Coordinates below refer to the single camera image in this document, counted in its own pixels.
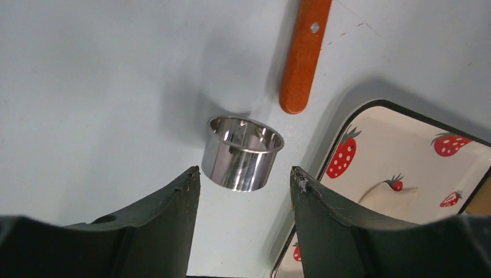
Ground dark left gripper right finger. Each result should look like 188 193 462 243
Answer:
290 166 490 277

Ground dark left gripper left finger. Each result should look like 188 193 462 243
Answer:
1 166 200 277

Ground white dough piece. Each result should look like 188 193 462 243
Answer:
358 182 421 224

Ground white strawberry print tray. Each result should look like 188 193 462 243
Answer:
272 100 490 277

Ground round steel dough cutter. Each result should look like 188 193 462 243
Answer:
201 116 285 192

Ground steel scraper orange handle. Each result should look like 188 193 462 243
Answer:
279 0 332 115

